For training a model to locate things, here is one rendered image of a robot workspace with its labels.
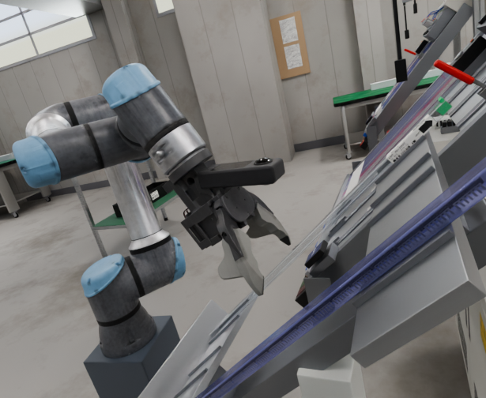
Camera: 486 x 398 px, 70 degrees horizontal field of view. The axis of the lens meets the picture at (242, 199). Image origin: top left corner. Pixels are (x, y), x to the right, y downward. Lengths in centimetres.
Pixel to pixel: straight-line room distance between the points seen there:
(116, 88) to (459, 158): 50
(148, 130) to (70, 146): 14
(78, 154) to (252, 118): 438
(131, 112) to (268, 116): 437
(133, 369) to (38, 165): 61
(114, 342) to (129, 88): 69
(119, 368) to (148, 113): 71
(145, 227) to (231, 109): 407
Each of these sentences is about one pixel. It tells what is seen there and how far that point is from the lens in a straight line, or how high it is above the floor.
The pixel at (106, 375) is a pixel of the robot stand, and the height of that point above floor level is 51.
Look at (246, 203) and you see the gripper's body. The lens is 51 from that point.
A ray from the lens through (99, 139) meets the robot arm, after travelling 58.
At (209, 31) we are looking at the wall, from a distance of 500.
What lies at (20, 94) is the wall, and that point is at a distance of 748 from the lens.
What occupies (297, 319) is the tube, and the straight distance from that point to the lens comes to 27.
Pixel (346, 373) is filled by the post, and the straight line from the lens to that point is 43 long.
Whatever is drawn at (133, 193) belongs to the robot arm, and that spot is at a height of 93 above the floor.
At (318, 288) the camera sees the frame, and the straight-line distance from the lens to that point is 69.
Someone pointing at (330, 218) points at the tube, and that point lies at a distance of 46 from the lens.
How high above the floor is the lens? 112
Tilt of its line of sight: 17 degrees down
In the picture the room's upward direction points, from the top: 14 degrees counter-clockwise
